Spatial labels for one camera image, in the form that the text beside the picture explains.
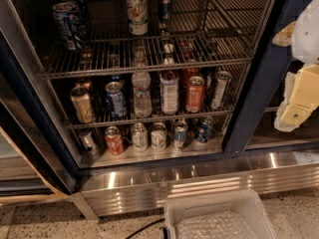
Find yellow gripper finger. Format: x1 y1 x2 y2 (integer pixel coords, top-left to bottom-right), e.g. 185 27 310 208
274 64 319 132
272 21 296 47

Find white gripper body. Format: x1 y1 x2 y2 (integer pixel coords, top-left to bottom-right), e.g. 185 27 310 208
291 0 319 64

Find blue pepsi can front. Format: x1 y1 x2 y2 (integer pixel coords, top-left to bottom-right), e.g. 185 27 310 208
53 2 85 51

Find blue pepsi can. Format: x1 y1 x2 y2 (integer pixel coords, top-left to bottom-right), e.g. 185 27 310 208
60 0 90 36
53 2 85 51
195 116 212 143

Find slim silver red can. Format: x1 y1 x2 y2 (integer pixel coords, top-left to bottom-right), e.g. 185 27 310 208
210 71 232 110

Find blue pepsi can bottom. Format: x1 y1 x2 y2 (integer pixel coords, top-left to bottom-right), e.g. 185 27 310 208
195 116 212 143

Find orange soda can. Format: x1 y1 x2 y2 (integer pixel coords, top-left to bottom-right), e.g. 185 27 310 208
185 76 205 113

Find slim blue energy can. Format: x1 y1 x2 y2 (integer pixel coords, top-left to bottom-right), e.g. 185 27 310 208
159 0 171 21

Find blue silver can bottom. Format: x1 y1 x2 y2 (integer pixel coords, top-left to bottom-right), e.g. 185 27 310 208
173 119 188 149

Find white green can bottom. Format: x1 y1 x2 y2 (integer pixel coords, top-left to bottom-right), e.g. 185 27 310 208
151 122 166 151

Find green white soda can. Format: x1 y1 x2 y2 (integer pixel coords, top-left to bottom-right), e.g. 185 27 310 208
127 0 148 36

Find stainless steel fridge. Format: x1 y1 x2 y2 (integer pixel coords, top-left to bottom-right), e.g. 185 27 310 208
0 0 318 217

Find silver green can bottom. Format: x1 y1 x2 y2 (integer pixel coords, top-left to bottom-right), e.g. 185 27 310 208
131 122 149 152

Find blue pepsi can middle shelf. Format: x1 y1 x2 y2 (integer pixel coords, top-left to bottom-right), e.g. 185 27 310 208
105 82 127 119

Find red soda can bottom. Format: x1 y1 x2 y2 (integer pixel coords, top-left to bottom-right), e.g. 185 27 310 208
105 126 124 155

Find blue pepsi can middle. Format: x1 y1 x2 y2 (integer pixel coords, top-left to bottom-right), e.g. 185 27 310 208
60 0 90 36

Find gold soda can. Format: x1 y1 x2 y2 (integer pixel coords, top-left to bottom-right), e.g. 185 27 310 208
70 87 95 123

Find silver can bottom left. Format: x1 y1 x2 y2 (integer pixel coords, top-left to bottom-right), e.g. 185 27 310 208
78 128 99 155

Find open fridge door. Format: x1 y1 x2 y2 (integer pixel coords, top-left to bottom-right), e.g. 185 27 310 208
0 74 70 207

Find white plastic bin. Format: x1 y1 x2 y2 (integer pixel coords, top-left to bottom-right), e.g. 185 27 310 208
164 189 277 239

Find bubble wrap sheet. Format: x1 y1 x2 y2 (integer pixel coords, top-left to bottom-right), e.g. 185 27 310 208
175 211 257 239

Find clear water bottle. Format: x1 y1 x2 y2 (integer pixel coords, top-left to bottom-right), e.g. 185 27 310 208
132 46 152 118

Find middle wire fridge shelf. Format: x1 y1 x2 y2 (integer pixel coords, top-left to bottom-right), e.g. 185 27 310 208
67 64 248 129

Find wire fridge shelf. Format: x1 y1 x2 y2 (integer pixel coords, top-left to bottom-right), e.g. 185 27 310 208
67 64 248 129
42 0 267 79

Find top wire fridge shelf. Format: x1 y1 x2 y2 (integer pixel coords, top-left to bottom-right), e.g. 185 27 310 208
42 0 267 79

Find black cable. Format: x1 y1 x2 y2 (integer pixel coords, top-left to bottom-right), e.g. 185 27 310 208
124 217 166 239

